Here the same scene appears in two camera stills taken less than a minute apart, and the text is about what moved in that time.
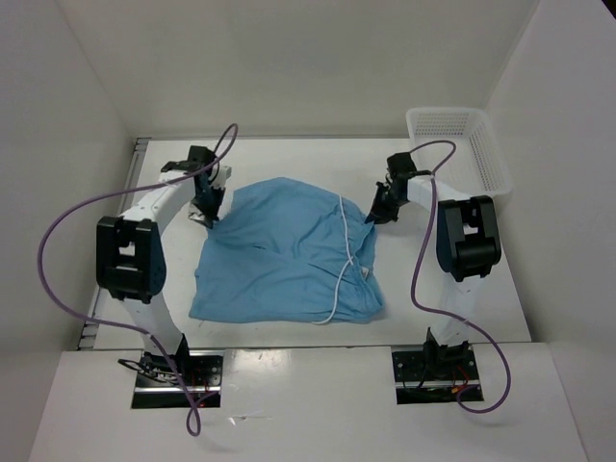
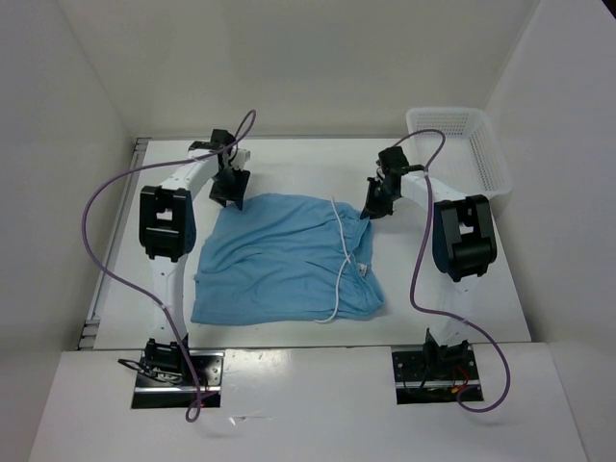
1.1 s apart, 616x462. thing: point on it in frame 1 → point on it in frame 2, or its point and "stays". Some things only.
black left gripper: [208, 218] → [236, 193]
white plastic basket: [479, 167] stays
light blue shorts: [288, 250] stays
